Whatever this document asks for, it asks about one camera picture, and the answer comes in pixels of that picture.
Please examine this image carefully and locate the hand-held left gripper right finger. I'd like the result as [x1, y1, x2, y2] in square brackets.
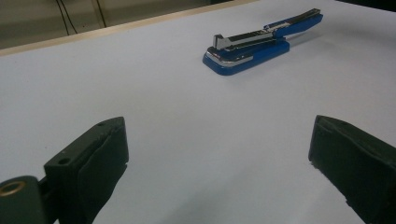
[308, 114, 396, 224]

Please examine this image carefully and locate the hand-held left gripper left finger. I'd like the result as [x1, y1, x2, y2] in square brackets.
[43, 116, 130, 224]

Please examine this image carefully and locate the blue stapler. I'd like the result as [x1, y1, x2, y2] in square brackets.
[202, 7, 324, 77]

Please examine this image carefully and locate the black cable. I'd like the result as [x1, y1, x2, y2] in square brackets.
[59, 0, 78, 35]
[95, 0, 107, 28]
[55, 0, 70, 36]

